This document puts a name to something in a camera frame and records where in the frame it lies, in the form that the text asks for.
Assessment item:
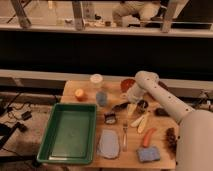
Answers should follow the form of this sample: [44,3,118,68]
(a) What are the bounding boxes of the person in background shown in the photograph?
[112,0,160,27]

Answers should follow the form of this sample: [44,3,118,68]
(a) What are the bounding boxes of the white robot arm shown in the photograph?
[126,71,213,171]

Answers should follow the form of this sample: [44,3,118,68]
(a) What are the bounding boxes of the orange carrot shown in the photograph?
[142,128,157,148]

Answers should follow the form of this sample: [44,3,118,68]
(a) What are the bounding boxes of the small metal cup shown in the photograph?
[136,100,149,113]

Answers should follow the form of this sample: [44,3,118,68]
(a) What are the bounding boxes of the silver fork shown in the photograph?
[122,122,128,152]

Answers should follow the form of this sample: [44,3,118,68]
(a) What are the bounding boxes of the grey blue cloth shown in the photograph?
[97,129,120,159]

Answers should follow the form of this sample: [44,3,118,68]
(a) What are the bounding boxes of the orange apple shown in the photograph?
[74,89,86,101]

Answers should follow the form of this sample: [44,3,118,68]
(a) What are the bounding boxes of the black dish brush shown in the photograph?
[104,102,129,125]

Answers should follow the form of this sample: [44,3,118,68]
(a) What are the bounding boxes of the orange bowl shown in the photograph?
[120,79,135,93]

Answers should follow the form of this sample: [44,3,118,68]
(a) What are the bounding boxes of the green plastic tray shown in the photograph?
[37,103,97,165]

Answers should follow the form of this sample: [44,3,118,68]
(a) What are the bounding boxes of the blue sponge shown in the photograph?
[137,146,160,162]

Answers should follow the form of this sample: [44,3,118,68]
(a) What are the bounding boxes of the dark red grapes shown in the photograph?
[166,128,177,154]

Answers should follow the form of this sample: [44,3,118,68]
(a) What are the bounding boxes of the blue plastic cup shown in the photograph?
[96,91,107,107]

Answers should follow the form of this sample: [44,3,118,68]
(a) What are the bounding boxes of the white lidded cup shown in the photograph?
[90,74,103,88]

